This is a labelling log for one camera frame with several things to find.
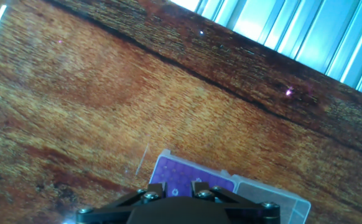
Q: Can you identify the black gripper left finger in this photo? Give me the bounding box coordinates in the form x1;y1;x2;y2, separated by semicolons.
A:
76;182;169;224

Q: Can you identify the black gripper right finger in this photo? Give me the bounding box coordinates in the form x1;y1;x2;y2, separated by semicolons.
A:
192;182;281;224

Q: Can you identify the flat purple pipette tip holder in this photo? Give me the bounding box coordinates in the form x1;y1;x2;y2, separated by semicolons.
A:
149;148;312;224

